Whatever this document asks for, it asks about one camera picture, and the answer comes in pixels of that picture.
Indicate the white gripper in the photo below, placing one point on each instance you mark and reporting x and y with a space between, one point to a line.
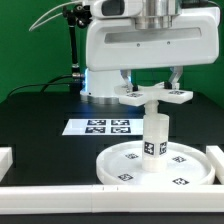
138 34

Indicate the white cross-shaped table base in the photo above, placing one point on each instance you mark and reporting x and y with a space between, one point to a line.
151 95

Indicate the white round table top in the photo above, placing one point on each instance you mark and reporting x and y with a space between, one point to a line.
132 163

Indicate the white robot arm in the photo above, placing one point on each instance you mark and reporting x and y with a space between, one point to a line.
99 85

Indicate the white fiducial marker sheet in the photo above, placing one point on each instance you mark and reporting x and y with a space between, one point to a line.
90 127

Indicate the white right fence bar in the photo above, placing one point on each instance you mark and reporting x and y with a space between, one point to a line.
216 157

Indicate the white fence bar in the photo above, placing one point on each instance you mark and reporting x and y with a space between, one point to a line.
6 160
102 198
216 157

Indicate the white front fence bar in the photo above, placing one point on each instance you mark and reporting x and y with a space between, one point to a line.
102 198

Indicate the white left fence bar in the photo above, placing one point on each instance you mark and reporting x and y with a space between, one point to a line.
6 160

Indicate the black camera on mount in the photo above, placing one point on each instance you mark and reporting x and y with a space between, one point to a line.
89 5

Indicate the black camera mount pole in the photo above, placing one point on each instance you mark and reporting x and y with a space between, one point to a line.
79 16

